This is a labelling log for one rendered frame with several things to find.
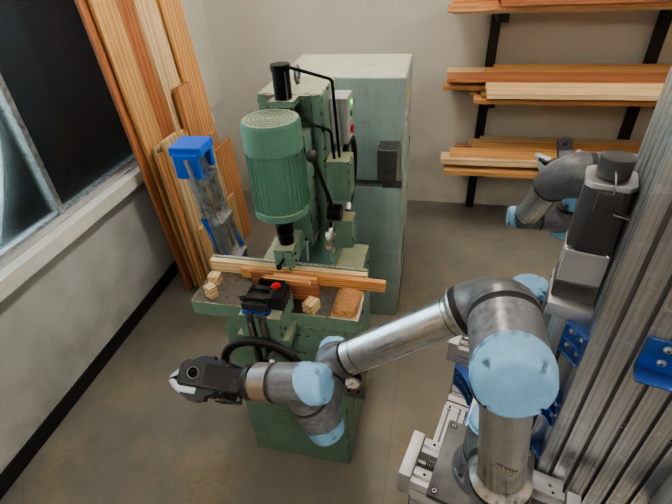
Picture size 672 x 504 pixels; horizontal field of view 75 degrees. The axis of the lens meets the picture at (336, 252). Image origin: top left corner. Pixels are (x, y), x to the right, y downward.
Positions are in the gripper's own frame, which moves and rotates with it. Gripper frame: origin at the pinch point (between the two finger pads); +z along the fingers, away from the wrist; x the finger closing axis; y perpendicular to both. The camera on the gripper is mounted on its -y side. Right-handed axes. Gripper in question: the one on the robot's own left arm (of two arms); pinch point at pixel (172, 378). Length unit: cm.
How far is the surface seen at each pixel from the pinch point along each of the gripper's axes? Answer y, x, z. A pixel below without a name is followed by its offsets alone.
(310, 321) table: 53, 32, 1
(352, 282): 58, 48, -10
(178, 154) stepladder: 35, 111, 75
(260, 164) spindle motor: 7, 63, -2
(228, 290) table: 43, 42, 32
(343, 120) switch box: 27, 94, -16
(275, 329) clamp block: 42, 26, 7
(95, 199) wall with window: 42, 102, 137
